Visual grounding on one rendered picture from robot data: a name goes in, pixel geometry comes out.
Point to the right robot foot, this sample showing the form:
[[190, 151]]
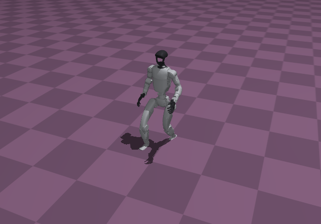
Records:
[[143, 147]]

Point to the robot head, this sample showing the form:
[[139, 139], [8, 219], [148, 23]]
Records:
[[161, 54]]

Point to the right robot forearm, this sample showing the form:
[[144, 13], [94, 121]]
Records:
[[145, 89]]

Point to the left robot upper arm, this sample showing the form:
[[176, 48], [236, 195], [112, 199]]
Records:
[[173, 75]]

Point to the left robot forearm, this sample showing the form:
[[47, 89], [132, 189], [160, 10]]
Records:
[[177, 94]]

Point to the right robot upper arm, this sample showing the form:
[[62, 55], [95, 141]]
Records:
[[149, 74]]

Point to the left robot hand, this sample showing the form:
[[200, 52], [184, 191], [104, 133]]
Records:
[[172, 106]]

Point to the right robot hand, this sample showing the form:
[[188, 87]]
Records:
[[142, 95]]

